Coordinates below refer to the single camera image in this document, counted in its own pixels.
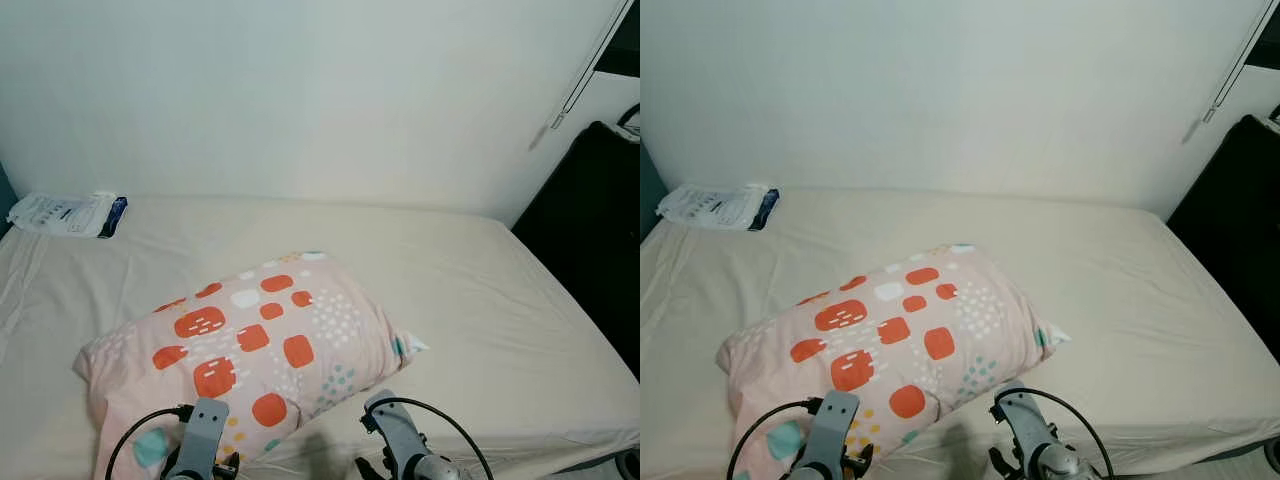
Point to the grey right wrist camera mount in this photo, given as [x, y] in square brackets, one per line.
[395, 425]
[1020, 415]

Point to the white plastic package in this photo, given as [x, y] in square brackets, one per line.
[60, 213]
[710, 206]

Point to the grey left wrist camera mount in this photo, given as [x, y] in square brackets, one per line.
[205, 430]
[835, 425]

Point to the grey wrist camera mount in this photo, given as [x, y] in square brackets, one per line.
[1020, 415]
[205, 430]
[835, 425]
[395, 425]

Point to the white blind wand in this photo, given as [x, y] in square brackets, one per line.
[1209, 114]
[557, 121]

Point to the beige mattress bed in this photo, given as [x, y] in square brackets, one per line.
[1130, 290]
[480, 300]

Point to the white paper sheets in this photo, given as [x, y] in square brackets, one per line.
[630, 130]

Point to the pink patterned pillow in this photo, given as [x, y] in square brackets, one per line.
[250, 340]
[900, 340]

